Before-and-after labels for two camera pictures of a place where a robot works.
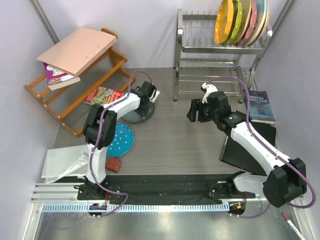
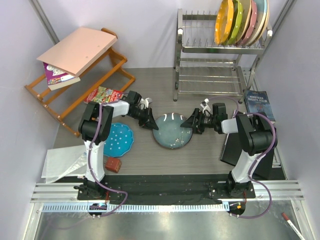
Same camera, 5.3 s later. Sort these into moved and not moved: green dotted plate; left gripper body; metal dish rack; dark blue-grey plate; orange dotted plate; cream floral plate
Moved: dark blue-grey plate; left gripper body
Not moved: green dotted plate; cream floral plate; orange dotted plate; metal dish rack
